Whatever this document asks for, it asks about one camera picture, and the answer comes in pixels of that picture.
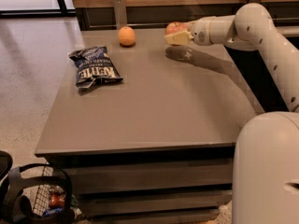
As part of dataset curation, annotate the black wire basket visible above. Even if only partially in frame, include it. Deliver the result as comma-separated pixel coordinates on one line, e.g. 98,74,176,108
0,163,75,224

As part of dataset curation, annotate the orange fruit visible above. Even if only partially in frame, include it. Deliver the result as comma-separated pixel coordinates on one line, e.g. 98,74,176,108
118,26,135,46

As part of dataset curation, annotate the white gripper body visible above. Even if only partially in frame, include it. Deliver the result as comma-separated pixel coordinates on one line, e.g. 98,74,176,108
190,17,214,46

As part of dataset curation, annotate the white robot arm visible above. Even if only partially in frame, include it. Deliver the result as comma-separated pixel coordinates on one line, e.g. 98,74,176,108
164,3,299,224

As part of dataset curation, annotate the blue Kettle chips bag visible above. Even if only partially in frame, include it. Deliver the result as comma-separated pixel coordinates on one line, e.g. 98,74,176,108
68,46,122,89

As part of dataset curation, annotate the red apple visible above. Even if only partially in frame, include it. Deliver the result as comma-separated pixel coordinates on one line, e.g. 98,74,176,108
165,21,188,35

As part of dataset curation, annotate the left metal bracket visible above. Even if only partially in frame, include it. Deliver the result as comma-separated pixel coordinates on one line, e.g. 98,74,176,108
113,0,127,30

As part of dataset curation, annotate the black chair edge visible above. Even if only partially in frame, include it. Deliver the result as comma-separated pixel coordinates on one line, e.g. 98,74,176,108
0,151,13,180

